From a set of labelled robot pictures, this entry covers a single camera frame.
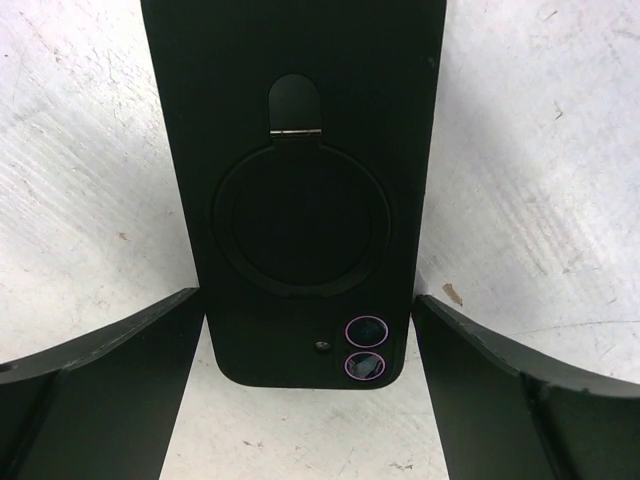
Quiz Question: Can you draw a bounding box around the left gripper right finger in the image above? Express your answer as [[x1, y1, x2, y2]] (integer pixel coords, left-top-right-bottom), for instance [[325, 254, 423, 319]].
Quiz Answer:
[[413, 295, 639, 479]]

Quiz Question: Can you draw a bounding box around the black phone case with phone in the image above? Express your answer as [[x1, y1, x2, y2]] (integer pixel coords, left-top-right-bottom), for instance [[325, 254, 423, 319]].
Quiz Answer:
[[141, 1, 446, 390]]

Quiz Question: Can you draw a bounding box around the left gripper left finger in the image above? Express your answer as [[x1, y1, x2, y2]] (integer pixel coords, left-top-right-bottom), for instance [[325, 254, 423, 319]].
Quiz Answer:
[[1, 288, 204, 479]]

